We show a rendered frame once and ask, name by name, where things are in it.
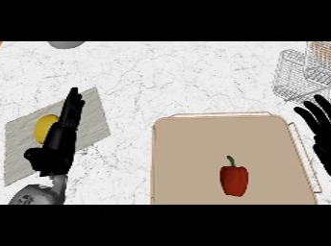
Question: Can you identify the grey placemat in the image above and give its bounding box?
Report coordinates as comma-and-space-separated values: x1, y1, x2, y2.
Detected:
2, 86, 112, 187

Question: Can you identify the red bell pepper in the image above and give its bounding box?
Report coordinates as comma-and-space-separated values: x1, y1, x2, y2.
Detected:
218, 155, 249, 198

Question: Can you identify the yellow lemon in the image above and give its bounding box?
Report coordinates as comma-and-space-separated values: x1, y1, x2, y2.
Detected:
32, 113, 60, 145

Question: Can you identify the beige tray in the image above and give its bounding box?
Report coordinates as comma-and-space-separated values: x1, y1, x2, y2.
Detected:
150, 111, 323, 206

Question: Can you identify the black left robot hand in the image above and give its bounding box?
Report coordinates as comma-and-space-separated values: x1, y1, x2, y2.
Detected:
21, 86, 87, 178

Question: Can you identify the white wire tiered basket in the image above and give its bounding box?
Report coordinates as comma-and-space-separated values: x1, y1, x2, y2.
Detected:
271, 41, 331, 107

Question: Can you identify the grey round object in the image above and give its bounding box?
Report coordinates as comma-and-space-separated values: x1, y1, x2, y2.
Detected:
47, 41, 87, 50

